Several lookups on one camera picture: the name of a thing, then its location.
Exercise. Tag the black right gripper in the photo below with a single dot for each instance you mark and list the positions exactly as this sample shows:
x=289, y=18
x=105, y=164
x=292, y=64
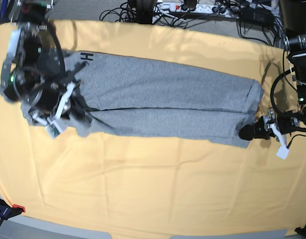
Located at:
x=68, y=108

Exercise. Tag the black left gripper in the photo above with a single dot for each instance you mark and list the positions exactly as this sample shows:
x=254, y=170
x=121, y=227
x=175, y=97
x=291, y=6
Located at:
x=262, y=129

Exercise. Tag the grey t-shirt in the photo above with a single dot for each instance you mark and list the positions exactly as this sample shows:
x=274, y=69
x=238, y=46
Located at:
x=129, y=96

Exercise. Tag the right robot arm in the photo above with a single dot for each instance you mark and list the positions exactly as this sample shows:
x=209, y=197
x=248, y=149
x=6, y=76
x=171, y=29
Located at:
x=34, y=72

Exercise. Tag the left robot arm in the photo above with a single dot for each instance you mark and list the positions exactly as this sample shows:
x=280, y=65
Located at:
x=294, y=23

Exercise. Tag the yellow table cloth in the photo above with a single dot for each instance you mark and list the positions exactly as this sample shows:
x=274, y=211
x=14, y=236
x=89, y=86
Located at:
x=154, y=188

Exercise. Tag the black power adapter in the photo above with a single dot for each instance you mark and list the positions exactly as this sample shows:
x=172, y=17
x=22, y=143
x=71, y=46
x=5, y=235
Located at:
x=258, y=16

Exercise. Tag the blue red clamp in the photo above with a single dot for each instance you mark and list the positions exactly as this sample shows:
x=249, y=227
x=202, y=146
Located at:
x=7, y=211

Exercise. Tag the white power strip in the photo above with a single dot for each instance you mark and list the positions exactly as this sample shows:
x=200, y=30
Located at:
x=200, y=11

